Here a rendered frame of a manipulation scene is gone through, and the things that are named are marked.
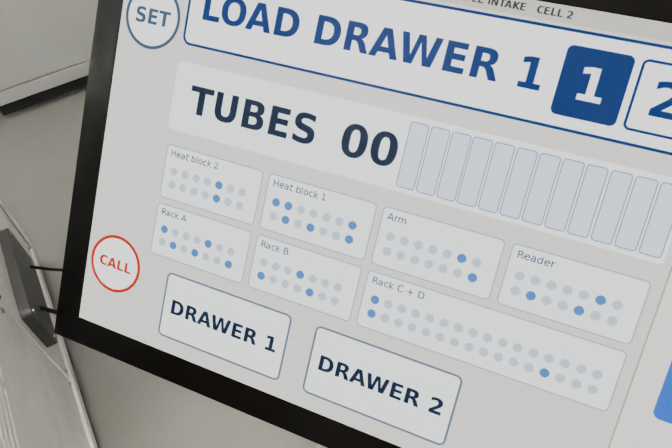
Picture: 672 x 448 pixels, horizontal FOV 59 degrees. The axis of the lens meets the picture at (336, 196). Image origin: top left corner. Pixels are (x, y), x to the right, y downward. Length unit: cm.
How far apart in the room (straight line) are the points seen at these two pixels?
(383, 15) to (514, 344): 20
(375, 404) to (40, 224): 167
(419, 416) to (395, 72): 20
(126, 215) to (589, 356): 30
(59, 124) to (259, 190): 193
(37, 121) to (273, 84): 199
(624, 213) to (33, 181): 193
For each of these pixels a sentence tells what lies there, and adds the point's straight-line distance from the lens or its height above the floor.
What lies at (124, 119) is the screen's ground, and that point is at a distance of 43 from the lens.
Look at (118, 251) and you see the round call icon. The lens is 44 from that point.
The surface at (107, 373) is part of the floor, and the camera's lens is 161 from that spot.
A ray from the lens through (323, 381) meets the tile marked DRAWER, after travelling 39.
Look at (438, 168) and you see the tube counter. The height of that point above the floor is 111.
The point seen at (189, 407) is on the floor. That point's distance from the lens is 151.
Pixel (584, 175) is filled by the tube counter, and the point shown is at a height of 112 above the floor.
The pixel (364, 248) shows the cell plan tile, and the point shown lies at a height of 106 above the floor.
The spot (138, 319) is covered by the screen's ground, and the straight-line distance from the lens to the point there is 45.
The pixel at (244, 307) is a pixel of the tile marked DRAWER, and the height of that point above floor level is 102.
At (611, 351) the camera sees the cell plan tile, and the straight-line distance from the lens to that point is 36.
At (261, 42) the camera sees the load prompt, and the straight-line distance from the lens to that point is 37.
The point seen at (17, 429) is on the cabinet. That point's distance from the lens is 105.
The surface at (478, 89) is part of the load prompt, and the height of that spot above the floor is 114.
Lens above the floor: 135
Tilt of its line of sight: 49 degrees down
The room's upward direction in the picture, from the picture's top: 4 degrees counter-clockwise
